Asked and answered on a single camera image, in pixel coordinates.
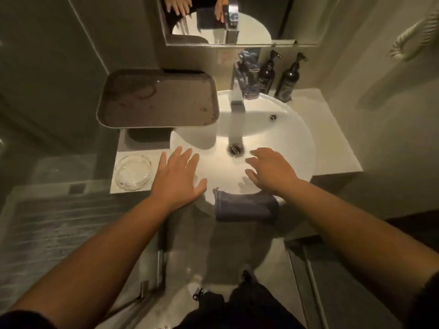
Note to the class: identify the person's left hand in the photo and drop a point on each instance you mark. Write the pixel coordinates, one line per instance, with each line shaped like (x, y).
(175, 183)

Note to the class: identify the brown rectangular tray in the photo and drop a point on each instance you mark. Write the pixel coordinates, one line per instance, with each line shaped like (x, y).
(157, 99)

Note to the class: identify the metal sink drain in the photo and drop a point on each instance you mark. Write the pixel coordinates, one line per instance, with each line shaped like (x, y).
(235, 150)

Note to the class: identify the black sleeve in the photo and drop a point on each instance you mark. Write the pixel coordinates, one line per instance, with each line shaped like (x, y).
(24, 321)
(427, 304)

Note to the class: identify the clear glass ashtray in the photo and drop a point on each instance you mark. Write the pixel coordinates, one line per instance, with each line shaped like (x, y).
(133, 172)

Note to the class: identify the person's right forearm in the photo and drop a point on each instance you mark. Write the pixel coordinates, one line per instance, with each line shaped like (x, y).
(356, 236)

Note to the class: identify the square floor drain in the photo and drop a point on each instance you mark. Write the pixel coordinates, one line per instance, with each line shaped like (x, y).
(76, 189)

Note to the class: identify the person's left forearm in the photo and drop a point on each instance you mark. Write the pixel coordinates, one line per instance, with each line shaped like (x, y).
(99, 260)

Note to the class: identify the dark grey cloth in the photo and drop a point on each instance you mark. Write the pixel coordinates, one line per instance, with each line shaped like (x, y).
(245, 207)

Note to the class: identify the chrome faucet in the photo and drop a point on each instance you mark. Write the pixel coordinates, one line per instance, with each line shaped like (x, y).
(237, 97)

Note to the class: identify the black left sleeve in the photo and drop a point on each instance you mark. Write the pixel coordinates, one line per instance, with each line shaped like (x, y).
(24, 321)

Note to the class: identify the person's left thumb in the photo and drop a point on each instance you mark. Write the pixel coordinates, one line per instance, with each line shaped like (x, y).
(201, 188)

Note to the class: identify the person's left little finger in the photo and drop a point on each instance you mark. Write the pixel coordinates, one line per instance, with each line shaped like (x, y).
(162, 161)

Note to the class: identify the wall mirror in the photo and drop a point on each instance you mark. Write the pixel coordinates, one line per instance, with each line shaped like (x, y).
(295, 20)

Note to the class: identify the black trousers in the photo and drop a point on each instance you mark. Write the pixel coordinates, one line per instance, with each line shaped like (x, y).
(247, 310)

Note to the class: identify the black right sleeve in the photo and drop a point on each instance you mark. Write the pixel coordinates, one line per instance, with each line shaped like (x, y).
(427, 304)

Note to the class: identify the person's left middle finger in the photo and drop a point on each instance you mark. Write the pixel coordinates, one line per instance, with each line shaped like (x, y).
(185, 159)

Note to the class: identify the dark pump bottle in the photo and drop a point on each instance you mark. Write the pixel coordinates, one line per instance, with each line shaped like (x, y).
(266, 77)
(287, 83)

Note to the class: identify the white round sink basin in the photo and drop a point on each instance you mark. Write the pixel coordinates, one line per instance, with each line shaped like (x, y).
(288, 140)

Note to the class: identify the person's right hand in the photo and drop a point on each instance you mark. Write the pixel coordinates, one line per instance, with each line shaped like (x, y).
(274, 173)

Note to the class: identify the person's right fingers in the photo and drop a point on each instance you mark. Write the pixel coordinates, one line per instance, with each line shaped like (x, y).
(253, 162)

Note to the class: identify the white and black shoe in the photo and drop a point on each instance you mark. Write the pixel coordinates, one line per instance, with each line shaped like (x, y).
(196, 287)
(247, 274)

